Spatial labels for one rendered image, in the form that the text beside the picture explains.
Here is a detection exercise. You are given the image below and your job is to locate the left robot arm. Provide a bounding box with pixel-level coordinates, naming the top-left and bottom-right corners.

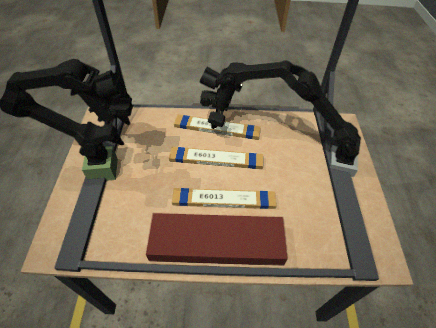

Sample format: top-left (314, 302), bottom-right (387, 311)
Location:
top-left (200, 61), bottom-right (361, 165)

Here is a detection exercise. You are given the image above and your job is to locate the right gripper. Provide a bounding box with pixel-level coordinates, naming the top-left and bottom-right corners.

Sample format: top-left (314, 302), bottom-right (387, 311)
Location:
top-left (88, 97), bottom-right (130, 145)

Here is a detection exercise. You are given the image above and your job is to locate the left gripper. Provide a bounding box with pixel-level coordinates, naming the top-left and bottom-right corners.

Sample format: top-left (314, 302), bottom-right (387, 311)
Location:
top-left (208, 93), bottom-right (232, 129)

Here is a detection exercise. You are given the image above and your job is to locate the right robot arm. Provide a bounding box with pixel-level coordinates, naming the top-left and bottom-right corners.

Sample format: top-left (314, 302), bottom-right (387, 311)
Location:
top-left (0, 59), bottom-right (133, 166)

